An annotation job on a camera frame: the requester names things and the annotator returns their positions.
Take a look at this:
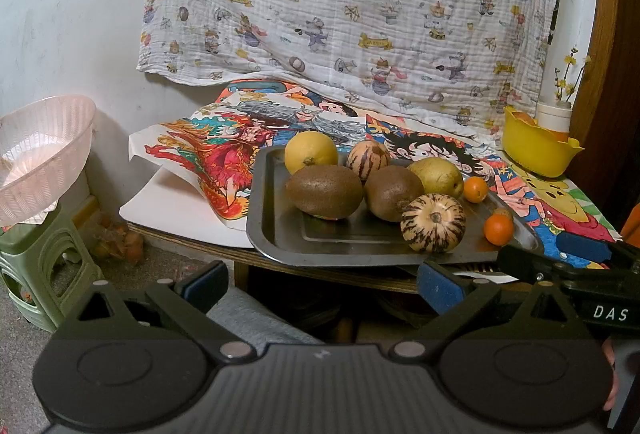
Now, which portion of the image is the white printed blanket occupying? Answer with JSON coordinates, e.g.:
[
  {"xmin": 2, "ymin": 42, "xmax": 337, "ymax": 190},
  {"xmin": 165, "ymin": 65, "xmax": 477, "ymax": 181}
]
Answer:
[{"xmin": 137, "ymin": 0, "xmax": 566, "ymax": 147}]

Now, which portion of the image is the grey metal tray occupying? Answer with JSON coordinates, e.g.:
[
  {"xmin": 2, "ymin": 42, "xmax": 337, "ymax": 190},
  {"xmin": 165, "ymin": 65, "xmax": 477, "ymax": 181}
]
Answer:
[{"xmin": 246, "ymin": 145, "xmax": 545, "ymax": 269}]

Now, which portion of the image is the wooden table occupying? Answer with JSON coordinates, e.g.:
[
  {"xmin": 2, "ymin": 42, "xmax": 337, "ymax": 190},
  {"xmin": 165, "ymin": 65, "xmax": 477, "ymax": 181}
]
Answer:
[{"xmin": 125, "ymin": 221, "xmax": 501, "ymax": 295}]

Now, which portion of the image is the brown wooden board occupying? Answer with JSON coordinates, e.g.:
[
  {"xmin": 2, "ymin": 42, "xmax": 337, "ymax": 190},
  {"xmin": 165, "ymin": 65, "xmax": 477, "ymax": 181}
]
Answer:
[{"xmin": 570, "ymin": 0, "xmax": 640, "ymax": 235}]

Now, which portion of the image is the cartoon boy poster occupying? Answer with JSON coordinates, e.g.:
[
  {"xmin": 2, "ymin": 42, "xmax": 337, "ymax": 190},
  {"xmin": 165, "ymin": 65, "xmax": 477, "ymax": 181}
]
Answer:
[{"xmin": 217, "ymin": 80, "xmax": 361, "ymax": 119}]

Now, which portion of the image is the person's grey trouser leg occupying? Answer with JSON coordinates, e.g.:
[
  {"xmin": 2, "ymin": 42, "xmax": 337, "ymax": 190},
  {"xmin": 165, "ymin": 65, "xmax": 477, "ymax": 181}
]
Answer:
[{"xmin": 205, "ymin": 286, "xmax": 326, "ymax": 349}]

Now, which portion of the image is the large brown kiwi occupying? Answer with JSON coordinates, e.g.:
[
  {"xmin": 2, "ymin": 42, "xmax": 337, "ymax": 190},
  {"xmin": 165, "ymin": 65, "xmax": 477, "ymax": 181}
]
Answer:
[{"xmin": 285, "ymin": 165, "xmax": 364, "ymax": 219}]

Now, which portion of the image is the Winnie the Pooh cloth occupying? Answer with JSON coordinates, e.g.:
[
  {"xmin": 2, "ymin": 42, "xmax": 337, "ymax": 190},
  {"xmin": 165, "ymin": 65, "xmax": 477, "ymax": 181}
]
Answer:
[{"xmin": 492, "ymin": 154, "xmax": 623, "ymax": 245}]

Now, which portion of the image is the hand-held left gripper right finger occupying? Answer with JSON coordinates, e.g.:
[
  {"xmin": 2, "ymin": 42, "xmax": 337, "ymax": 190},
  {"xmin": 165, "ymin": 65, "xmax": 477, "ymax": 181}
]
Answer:
[{"xmin": 387, "ymin": 260, "xmax": 583, "ymax": 362}]

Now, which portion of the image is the pink plastic basket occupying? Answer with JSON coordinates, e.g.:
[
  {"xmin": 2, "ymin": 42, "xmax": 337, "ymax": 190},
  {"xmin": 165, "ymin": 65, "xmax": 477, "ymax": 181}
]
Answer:
[{"xmin": 0, "ymin": 94, "xmax": 97, "ymax": 227}]

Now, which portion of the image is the yellow green pear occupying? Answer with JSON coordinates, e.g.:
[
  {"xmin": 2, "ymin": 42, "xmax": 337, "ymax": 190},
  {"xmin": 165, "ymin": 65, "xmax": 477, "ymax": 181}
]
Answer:
[{"xmin": 407, "ymin": 157, "xmax": 465, "ymax": 197}]

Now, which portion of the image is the yellow plastic bowl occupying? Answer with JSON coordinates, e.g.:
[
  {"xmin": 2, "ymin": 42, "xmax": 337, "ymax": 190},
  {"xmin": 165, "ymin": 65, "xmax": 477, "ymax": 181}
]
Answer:
[{"xmin": 501, "ymin": 106, "xmax": 586, "ymax": 179}]

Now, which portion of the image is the striped pepino melon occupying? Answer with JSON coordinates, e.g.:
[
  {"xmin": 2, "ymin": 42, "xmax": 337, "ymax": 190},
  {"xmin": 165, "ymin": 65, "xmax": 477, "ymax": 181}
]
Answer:
[
  {"xmin": 346, "ymin": 140, "xmax": 392, "ymax": 183},
  {"xmin": 400, "ymin": 193, "xmax": 467, "ymax": 255}
]

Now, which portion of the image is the person's right hand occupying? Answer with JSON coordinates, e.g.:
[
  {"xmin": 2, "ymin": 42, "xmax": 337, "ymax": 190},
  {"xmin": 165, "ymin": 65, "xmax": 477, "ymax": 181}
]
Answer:
[{"xmin": 602, "ymin": 338, "xmax": 621, "ymax": 416}]

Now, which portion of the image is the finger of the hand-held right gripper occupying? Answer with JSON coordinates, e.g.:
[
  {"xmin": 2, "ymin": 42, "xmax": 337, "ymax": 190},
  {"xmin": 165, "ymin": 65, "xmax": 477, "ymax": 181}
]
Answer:
[
  {"xmin": 556, "ymin": 231, "xmax": 640, "ymax": 265},
  {"xmin": 497, "ymin": 244, "xmax": 615, "ymax": 288}
]

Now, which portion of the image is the small orange kumquat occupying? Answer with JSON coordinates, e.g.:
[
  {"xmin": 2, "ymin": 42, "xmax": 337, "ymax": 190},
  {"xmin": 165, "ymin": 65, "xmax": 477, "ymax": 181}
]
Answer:
[
  {"xmin": 462, "ymin": 176, "xmax": 489, "ymax": 203},
  {"xmin": 483, "ymin": 213, "xmax": 515, "ymax": 245}
]

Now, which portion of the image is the green plastic stool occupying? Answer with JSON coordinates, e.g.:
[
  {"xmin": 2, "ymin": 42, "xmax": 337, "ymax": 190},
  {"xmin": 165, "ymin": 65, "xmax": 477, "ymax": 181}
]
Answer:
[{"xmin": 0, "ymin": 201, "xmax": 103, "ymax": 335}]

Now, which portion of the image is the yellow lemon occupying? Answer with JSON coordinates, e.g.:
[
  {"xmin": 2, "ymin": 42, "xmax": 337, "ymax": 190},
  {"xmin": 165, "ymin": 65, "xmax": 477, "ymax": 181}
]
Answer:
[{"xmin": 284, "ymin": 131, "xmax": 340, "ymax": 175}]

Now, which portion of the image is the black-haired manga character poster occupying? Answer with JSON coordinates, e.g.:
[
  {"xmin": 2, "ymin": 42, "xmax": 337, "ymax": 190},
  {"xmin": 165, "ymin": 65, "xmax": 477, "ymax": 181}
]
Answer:
[{"xmin": 365, "ymin": 114, "xmax": 506, "ymax": 195}]

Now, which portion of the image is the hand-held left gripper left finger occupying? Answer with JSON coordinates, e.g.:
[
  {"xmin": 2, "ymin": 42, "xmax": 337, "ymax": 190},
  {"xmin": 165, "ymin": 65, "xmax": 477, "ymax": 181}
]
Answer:
[{"xmin": 65, "ymin": 260, "xmax": 257, "ymax": 362}]

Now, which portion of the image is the white and orange cup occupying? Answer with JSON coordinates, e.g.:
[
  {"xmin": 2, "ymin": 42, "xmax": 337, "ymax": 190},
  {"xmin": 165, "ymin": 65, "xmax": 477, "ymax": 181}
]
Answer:
[{"xmin": 536, "ymin": 101, "xmax": 572, "ymax": 142}]

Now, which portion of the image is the bag of onions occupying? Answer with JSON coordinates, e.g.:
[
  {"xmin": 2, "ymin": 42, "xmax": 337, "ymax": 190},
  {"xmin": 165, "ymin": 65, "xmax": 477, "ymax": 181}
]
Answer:
[{"xmin": 92, "ymin": 214, "xmax": 146, "ymax": 262}]

